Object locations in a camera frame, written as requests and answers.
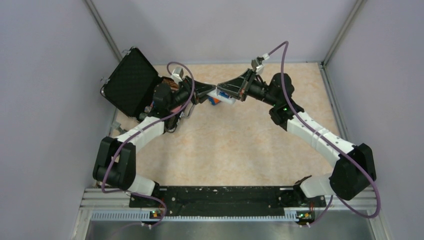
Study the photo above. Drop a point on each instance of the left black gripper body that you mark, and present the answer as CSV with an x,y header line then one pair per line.
x,y
181,95

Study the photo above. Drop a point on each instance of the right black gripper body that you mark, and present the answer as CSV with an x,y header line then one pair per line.
x,y
259,91

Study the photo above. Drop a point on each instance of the white remote control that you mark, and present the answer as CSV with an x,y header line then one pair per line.
x,y
214,94

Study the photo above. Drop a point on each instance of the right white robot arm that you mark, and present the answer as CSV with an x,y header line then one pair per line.
x,y
353,167

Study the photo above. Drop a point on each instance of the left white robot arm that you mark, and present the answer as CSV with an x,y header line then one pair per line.
x,y
115,163

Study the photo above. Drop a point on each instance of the colourful toy brick car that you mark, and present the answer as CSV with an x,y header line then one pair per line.
x,y
214,101

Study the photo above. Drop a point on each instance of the black poker chip case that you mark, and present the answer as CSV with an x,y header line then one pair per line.
x,y
132,82

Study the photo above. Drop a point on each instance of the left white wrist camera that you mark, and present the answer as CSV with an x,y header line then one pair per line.
x,y
177,75

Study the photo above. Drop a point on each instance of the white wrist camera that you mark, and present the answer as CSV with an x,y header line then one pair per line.
x,y
177,75
257,63

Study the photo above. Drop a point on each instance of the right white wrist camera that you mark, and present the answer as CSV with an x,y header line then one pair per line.
x,y
257,63

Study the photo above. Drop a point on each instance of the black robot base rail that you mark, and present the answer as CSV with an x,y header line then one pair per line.
x,y
227,201

